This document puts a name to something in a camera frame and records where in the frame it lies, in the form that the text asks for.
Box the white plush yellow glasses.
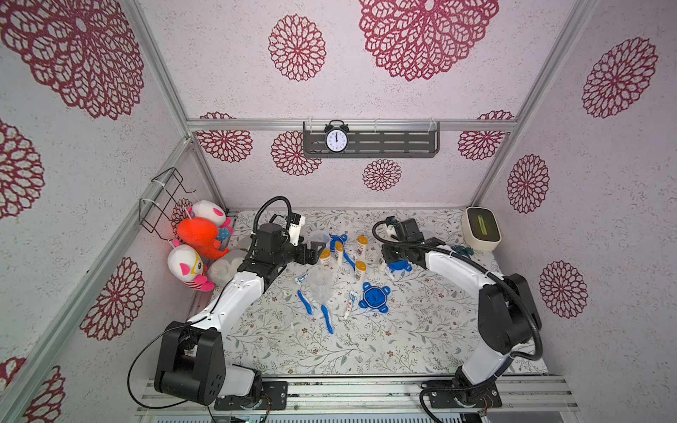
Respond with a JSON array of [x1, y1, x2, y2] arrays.
[[167, 241, 216, 292]]

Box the white pink plush top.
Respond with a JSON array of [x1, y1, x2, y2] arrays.
[[188, 200, 231, 228]]

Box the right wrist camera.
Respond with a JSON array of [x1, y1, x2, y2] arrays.
[[385, 216, 398, 241]]

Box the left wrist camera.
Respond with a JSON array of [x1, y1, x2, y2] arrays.
[[286, 213, 305, 246]]

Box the black alarm clock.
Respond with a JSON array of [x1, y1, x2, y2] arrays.
[[324, 119, 350, 153]]

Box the teal small object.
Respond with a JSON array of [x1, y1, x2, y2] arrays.
[[452, 245, 474, 259]]

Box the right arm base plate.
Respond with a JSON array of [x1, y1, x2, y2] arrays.
[[425, 380, 502, 409]]

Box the yellow cap bottle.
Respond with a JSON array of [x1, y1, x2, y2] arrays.
[[334, 241, 345, 266], [319, 250, 331, 268], [354, 260, 367, 283], [357, 235, 368, 260]]

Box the grey wall shelf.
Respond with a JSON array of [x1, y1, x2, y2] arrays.
[[301, 121, 440, 159]]

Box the small toothpaste tube front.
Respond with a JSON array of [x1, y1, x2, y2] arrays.
[[343, 292, 357, 319]]

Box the blue lid right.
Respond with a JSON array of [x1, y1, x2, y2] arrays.
[[388, 260, 413, 275]]

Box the red orange plush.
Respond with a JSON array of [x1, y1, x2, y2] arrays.
[[176, 217, 229, 260]]

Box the clear plastic container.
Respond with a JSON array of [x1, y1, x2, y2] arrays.
[[207, 249, 246, 288], [308, 230, 331, 245], [306, 266, 335, 306]]

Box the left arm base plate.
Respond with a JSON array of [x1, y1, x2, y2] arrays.
[[213, 381, 289, 412]]

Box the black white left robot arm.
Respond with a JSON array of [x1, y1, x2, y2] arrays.
[[153, 196, 324, 406]]

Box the blue lid front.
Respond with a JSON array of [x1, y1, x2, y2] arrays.
[[359, 282, 391, 314]]

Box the yellow cap bottle back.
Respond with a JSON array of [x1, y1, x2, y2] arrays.
[[357, 235, 368, 260]]

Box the cream box green window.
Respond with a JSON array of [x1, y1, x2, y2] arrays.
[[461, 206, 502, 252]]

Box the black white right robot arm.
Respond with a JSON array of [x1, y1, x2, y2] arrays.
[[371, 216, 544, 422]]

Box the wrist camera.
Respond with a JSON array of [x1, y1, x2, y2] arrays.
[[385, 216, 398, 241], [286, 213, 305, 246]]

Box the black wire basket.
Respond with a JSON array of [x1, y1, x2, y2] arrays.
[[137, 167, 199, 241]]

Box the blue toothbrush case back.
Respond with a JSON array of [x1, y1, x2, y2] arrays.
[[343, 251, 355, 270]]

